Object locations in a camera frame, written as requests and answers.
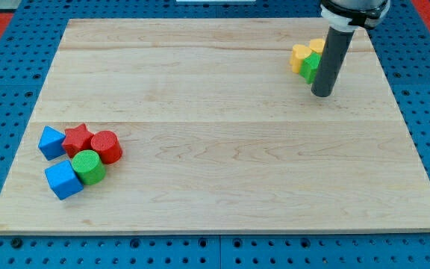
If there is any yellow hexagon block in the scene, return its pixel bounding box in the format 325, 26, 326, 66
308, 38, 325, 55

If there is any wooden board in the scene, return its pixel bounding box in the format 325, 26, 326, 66
0, 18, 430, 235

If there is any red cylinder block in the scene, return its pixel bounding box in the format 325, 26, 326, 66
90, 130, 122, 164

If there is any green star block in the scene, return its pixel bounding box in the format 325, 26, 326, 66
299, 52, 321, 84

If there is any yellow heart block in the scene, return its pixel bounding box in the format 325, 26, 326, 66
289, 44, 312, 73

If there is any green cylinder block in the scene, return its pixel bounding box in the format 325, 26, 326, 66
72, 149, 106, 185

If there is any red star block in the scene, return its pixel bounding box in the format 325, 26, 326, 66
62, 123, 94, 158

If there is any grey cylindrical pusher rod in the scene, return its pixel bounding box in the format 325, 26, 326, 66
311, 27, 354, 97

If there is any blue cube block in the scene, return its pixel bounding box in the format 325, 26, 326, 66
44, 160, 84, 200

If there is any blue triangle block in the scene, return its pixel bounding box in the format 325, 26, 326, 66
38, 126, 66, 161

